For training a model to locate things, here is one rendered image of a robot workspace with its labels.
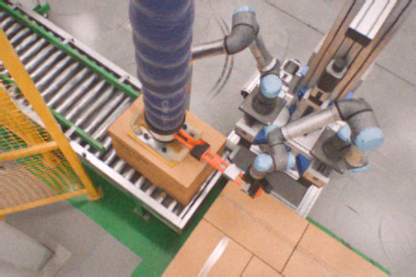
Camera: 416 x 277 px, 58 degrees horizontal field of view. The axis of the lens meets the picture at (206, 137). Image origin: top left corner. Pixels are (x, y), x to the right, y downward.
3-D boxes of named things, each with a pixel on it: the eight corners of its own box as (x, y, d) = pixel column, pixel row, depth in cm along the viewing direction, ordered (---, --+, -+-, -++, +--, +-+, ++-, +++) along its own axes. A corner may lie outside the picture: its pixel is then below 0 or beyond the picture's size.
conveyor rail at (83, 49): (6, 10, 322) (-3, -7, 305) (11, 6, 324) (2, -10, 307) (229, 160, 280) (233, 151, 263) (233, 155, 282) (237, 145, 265)
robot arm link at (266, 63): (263, 88, 225) (227, 28, 181) (264, 67, 231) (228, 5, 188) (282, 85, 219) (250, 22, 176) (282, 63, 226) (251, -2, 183)
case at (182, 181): (116, 154, 259) (107, 128, 223) (153, 114, 275) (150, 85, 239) (185, 206, 248) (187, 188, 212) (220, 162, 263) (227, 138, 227)
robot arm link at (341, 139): (347, 130, 215) (357, 119, 203) (356, 151, 209) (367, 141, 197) (328, 134, 213) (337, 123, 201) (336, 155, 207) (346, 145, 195)
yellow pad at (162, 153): (127, 135, 223) (126, 131, 218) (138, 123, 227) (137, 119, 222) (172, 168, 216) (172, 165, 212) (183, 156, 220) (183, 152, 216)
